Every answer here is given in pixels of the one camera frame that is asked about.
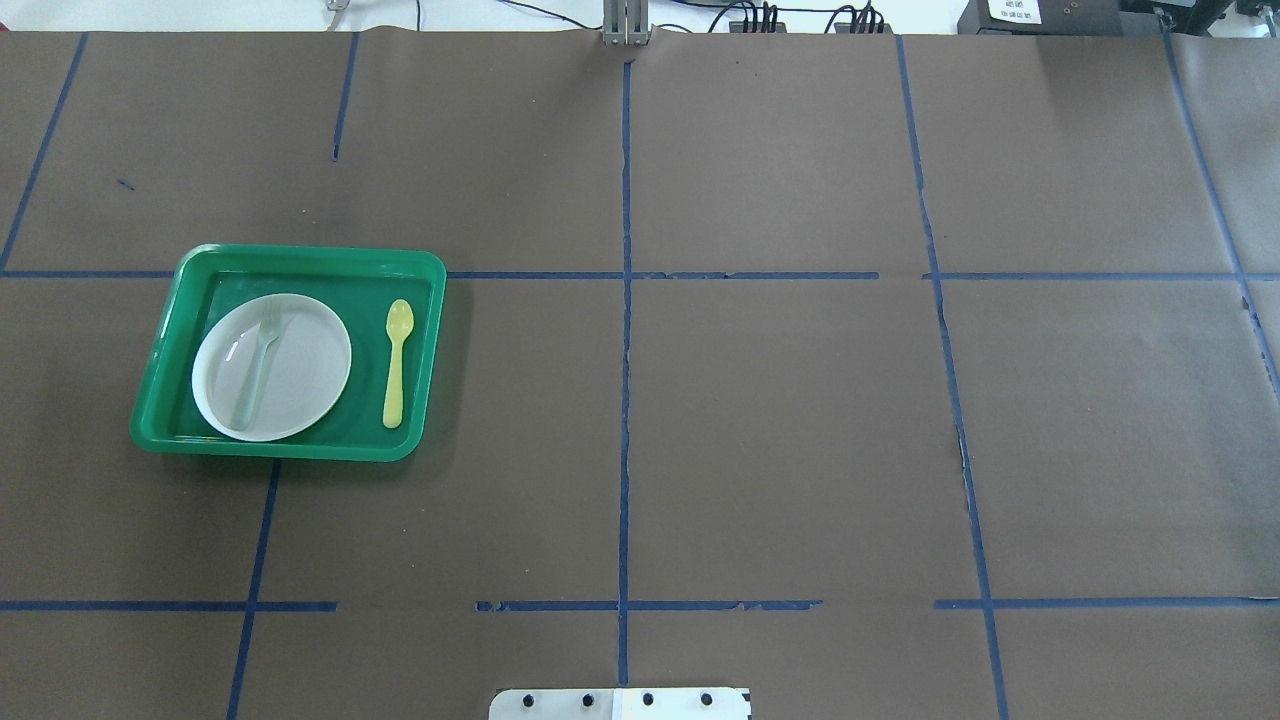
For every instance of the green plastic tray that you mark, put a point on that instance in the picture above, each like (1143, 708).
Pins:
(359, 285)

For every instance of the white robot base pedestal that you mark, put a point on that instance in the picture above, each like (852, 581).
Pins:
(623, 703)

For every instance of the white round plate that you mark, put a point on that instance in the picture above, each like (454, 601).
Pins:
(308, 368)

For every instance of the black device box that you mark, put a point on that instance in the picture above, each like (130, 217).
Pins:
(1056, 18)

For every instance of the pale green plastic fork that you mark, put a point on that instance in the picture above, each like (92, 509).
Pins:
(270, 330)

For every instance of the yellow plastic spoon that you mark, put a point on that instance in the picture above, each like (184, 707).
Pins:
(399, 327)

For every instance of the aluminium frame post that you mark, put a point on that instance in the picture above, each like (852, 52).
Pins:
(626, 23)

